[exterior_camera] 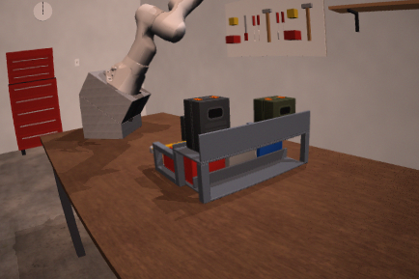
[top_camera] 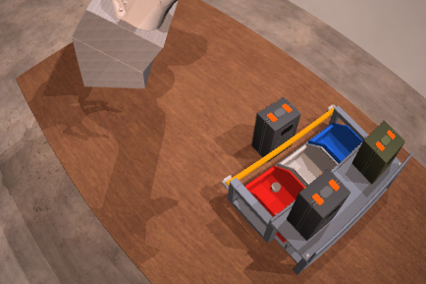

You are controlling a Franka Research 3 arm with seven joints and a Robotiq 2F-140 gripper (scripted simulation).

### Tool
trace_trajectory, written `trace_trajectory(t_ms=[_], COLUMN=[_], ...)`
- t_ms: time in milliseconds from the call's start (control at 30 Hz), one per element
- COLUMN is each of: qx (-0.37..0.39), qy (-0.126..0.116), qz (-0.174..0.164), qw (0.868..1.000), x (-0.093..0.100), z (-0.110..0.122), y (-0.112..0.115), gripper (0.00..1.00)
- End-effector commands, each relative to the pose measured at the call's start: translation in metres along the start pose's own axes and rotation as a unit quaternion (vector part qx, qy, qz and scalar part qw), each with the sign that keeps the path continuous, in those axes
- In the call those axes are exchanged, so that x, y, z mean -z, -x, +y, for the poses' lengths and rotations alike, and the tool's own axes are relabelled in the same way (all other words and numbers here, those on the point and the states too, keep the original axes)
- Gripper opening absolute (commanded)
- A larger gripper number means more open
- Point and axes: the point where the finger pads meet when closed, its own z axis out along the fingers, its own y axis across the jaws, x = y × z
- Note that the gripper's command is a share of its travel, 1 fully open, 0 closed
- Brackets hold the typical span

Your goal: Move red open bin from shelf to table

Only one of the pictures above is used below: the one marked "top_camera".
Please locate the orange long bar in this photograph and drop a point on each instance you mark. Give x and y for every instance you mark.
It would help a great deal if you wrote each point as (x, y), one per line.
(282, 147)

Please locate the red bin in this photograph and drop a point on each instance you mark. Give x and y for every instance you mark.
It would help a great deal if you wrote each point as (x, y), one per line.
(290, 187)

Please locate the blue open bin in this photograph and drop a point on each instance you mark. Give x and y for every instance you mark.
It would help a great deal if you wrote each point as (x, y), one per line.
(339, 142)

